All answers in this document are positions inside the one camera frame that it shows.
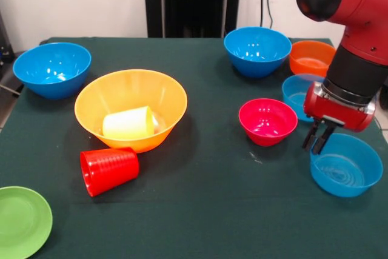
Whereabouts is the blue cable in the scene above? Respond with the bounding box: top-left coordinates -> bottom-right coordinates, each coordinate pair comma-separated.
374,89 -> 388,120

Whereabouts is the black equipment case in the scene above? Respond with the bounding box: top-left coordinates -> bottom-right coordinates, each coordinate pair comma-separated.
0,10 -> 15,64

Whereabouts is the yellow cup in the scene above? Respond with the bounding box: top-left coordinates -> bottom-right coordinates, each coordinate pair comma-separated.
102,106 -> 155,139

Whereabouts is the green bowl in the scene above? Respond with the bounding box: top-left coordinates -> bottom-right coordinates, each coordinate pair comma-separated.
0,186 -> 53,259

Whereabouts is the large blue bowl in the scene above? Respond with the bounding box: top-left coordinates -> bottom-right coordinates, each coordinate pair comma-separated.
223,26 -> 293,79
12,42 -> 92,101

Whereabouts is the black stand base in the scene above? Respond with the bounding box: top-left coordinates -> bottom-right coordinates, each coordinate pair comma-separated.
0,55 -> 25,96

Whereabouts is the dark green tablecloth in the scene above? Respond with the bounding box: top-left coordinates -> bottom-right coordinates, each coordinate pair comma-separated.
0,36 -> 388,259

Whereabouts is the orange bowl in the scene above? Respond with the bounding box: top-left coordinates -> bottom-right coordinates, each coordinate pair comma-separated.
289,40 -> 336,78

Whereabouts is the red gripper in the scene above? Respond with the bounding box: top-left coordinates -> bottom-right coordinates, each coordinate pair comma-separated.
302,81 -> 376,156

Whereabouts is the small blue bowl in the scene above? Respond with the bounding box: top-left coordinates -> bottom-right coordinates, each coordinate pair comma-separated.
281,73 -> 327,123
310,133 -> 384,198

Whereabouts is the red cup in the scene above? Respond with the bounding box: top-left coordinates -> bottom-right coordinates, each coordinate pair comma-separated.
79,147 -> 140,198

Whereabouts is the large yellow bowl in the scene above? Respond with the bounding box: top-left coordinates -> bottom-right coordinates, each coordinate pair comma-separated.
74,69 -> 188,154

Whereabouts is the pink bowl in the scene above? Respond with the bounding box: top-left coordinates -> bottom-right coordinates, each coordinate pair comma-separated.
238,98 -> 299,147

